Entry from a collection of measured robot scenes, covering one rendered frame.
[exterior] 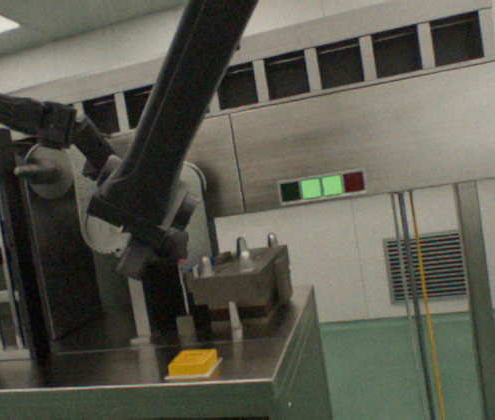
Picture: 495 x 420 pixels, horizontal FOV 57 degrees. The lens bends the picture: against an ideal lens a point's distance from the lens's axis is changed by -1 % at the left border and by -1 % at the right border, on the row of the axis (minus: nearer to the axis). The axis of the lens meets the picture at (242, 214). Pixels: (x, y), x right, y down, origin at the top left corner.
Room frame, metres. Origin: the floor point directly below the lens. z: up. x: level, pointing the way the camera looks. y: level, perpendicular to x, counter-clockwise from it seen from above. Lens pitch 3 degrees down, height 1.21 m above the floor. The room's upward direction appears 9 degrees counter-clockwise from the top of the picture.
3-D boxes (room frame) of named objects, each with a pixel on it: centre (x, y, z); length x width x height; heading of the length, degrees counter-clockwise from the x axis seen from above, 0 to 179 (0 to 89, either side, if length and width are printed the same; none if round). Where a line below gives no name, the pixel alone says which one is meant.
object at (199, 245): (1.20, 0.14, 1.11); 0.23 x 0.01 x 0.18; 165
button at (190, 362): (0.83, 0.13, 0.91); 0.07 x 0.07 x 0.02; 75
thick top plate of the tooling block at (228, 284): (1.21, 0.01, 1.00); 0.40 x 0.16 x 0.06; 165
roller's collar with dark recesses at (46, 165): (1.14, 0.47, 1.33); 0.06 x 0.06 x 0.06; 75
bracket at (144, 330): (1.07, 0.27, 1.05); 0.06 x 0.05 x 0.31; 165
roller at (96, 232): (1.25, 0.31, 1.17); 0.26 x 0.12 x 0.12; 165
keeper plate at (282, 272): (1.20, -0.08, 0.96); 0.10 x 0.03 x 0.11; 165
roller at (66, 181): (1.29, 0.43, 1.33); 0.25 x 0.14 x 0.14; 165
